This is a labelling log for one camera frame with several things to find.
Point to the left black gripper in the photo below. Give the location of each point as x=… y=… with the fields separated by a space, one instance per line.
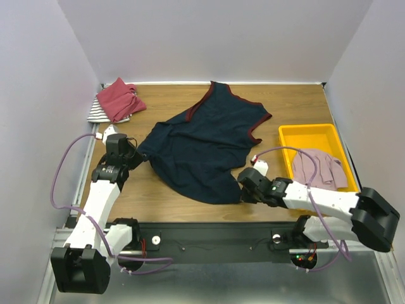
x=139 y=156

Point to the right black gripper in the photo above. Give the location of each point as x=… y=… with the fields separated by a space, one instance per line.
x=247 y=182

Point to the navy tank top maroon trim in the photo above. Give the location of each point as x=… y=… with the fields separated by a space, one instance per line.
x=195 y=151

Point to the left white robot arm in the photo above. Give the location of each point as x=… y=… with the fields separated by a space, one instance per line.
x=83 y=263

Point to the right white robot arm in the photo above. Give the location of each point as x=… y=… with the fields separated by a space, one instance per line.
x=365 y=217

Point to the striped folded tank top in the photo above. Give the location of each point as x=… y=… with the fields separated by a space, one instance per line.
x=98 y=116

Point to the red folded tank top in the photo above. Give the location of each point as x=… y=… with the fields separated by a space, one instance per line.
x=119 y=100

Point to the mauve tank top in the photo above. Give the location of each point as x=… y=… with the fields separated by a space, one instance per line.
x=329 y=173

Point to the yellow plastic bin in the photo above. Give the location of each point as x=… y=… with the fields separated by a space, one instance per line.
x=315 y=136

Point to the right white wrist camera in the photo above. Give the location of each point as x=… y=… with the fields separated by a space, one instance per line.
x=260 y=165

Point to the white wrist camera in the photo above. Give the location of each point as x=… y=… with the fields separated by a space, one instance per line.
x=110 y=130
x=260 y=165

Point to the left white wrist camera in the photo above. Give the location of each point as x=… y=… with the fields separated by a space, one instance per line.
x=110 y=130

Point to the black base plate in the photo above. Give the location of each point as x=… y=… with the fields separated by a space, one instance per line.
x=224 y=242

